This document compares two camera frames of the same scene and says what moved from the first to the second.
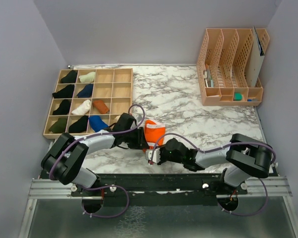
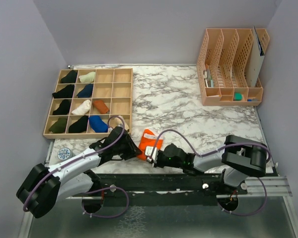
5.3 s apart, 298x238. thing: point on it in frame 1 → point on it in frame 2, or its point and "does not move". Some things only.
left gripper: [140, 142] → [133, 150]
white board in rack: [256, 60] does not move
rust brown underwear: [101, 106] does not move
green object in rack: [237, 96] does not move
